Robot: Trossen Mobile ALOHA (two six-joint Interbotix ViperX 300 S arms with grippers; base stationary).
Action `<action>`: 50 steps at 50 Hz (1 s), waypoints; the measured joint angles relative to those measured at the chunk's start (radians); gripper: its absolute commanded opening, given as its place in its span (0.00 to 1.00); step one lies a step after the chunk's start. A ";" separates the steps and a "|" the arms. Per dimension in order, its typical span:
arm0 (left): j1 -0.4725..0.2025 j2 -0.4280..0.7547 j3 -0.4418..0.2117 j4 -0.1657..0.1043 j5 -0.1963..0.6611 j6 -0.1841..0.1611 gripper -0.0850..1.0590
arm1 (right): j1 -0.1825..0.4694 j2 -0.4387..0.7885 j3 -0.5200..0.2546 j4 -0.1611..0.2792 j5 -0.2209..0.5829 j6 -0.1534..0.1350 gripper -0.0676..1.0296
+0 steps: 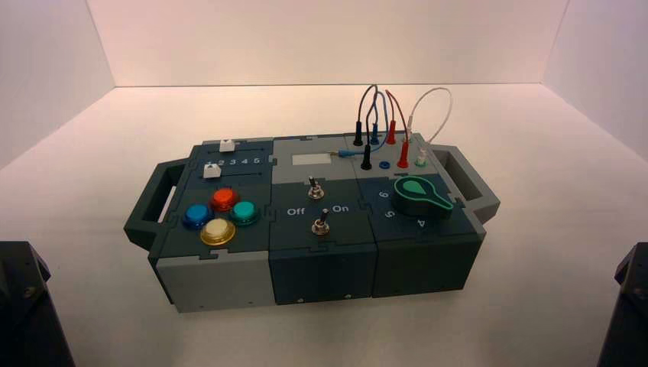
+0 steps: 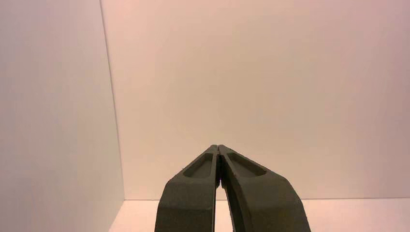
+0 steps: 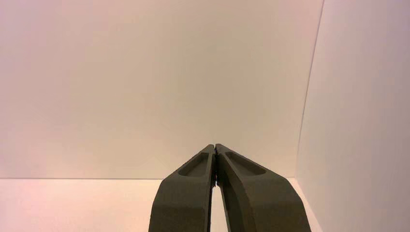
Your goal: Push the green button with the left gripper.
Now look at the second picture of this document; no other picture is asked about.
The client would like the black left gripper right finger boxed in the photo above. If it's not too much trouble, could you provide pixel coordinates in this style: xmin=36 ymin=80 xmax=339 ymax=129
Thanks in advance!
xmin=218 ymin=144 xmax=312 ymax=232

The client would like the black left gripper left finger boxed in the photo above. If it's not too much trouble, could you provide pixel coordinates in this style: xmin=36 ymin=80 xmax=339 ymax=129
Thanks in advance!
xmin=154 ymin=145 xmax=220 ymax=232

